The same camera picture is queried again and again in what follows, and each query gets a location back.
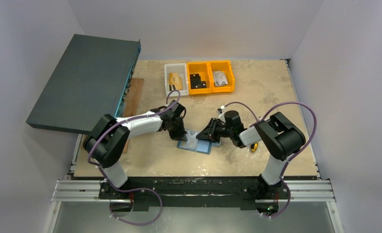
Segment teal card holder wallet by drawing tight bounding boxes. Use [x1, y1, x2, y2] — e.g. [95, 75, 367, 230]
[177, 140, 221, 154]

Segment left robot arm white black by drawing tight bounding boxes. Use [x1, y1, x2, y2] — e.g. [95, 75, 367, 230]
[83, 100, 187, 188]

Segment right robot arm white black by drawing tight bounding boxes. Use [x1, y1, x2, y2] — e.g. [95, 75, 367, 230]
[196, 110, 306, 186]

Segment gold cards in white bin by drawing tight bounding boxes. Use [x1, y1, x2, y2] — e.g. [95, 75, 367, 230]
[168, 72, 183, 91]

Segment black cards in yellow bin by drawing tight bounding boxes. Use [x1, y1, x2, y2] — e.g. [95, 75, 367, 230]
[190, 73, 207, 89]

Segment silver cards in yellow bin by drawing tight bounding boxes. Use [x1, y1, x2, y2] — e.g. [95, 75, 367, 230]
[213, 71, 228, 87]

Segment wooden board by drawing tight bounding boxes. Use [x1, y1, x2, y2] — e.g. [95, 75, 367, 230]
[117, 78, 145, 154]

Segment yellow bin middle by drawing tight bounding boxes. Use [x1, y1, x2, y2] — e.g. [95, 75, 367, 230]
[187, 62, 212, 96]

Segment yellow bin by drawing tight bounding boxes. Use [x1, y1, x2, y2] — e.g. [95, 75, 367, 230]
[187, 62, 212, 96]
[208, 60, 235, 94]

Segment white plastic bin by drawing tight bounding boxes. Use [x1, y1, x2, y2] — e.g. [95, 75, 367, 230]
[164, 63, 189, 97]

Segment yellow bin right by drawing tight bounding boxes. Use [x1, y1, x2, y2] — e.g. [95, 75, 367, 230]
[208, 60, 235, 94]

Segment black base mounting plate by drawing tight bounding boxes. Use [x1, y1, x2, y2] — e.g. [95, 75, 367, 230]
[99, 176, 293, 214]

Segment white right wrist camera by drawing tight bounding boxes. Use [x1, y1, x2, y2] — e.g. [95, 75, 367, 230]
[216, 105, 226, 118]

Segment yellow handled screwdriver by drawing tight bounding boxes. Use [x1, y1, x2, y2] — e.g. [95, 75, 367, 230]
[250, 142, 259, 153]

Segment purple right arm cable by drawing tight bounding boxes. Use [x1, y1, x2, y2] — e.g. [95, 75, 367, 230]
[219, 101, 316, 219]

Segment dark grey network switch box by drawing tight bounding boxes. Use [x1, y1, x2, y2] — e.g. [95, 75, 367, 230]
[26, 34, 141, 134]

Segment aluminium frame rail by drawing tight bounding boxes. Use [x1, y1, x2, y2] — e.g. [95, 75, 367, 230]
[44, 134, 344, 233]

